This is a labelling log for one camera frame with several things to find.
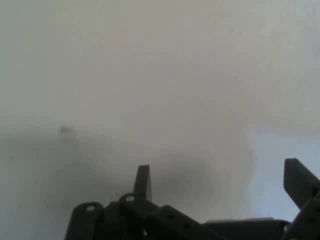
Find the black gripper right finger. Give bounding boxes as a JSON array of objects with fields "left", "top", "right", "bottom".
[{"left": 283, "top": 157, "right": 320, "bottom": 240}]

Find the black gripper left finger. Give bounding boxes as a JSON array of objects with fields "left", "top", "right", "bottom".
[{"left": 64, "top": 164, "right": 226, "bottom": 240}]

